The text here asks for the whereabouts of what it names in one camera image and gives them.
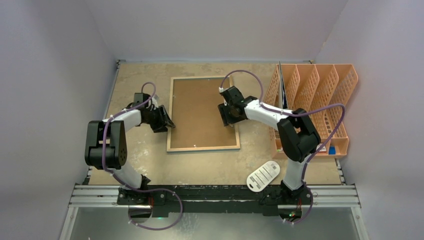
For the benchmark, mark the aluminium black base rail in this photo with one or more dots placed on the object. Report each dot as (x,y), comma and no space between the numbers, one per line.
(213,199)

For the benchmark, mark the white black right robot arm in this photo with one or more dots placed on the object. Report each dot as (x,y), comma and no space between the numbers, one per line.
(298,135)

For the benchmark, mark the brown cardboard backing board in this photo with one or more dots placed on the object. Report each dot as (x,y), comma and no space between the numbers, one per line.
(202,112)

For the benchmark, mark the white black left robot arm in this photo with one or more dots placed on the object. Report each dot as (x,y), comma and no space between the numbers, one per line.
(106,146)

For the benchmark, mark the blue wooden picture frame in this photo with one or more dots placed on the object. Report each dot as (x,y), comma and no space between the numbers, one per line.
(170,132)

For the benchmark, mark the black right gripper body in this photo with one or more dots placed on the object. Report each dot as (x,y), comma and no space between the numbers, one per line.
(226,114)

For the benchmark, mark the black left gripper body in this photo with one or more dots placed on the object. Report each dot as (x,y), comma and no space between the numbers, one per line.
(157,118)

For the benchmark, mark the orange plastic file organizer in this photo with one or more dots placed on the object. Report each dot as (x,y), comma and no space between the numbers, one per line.
(310,87)

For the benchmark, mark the white labelled remote tag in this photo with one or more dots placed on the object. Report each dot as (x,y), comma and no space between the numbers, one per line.
(259,179)

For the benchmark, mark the small blue block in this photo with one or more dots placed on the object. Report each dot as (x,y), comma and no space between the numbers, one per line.
(332,150)

